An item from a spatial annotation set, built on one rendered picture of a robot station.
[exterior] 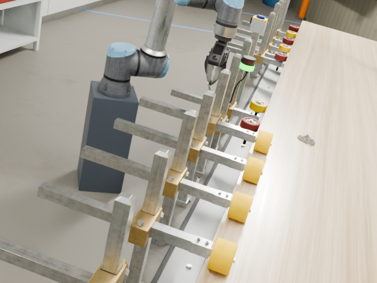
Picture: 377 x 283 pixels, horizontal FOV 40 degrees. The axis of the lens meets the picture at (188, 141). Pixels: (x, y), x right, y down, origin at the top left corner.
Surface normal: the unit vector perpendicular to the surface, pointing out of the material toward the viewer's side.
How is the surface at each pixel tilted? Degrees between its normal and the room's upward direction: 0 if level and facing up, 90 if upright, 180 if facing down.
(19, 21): 90
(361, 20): 90
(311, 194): 0
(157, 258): 0
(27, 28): 90
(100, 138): 90
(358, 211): 0
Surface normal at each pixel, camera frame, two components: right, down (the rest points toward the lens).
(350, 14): -0.95, -0.10
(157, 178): -0.26, 0.37
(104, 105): 0.22, 0.48
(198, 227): 0.22, -0.88
